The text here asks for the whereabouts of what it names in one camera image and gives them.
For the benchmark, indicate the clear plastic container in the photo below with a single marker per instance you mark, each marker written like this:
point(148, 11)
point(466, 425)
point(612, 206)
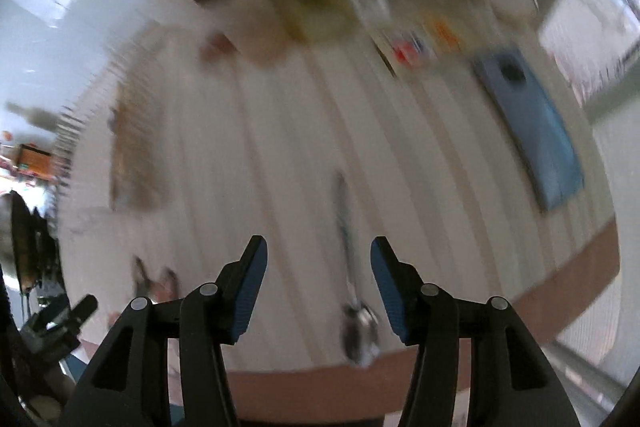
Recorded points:
point(100, 187)

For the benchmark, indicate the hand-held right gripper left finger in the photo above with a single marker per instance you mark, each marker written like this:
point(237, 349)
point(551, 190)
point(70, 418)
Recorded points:
point(247, 294)

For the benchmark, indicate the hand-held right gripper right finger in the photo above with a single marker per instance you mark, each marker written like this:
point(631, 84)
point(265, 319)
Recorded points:
point(392, 294)

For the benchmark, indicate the small green yellow item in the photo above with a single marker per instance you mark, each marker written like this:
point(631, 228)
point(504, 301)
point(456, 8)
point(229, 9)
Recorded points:
point(320, 14)

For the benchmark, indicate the blue smartphone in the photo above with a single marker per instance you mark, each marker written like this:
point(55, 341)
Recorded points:
point(535, 137)

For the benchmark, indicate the metal spoon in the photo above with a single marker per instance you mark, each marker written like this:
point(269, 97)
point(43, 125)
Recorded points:
point(357, 324)

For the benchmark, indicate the window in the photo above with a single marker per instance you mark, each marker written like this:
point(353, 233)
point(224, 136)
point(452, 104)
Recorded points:
point(590, 7)

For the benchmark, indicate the small red orange card box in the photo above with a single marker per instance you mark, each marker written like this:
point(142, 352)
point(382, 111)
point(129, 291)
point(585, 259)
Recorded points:
point(410, 49)

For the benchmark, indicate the glass jar with brown lid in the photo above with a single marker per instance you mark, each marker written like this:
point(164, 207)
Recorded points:
point(255, 37)

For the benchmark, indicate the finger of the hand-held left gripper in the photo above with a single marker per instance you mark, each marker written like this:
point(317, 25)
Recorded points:
point(65, 319)

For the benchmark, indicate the cat print table cloth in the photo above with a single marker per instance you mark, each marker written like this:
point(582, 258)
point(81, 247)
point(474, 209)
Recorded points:
point(280, 132)

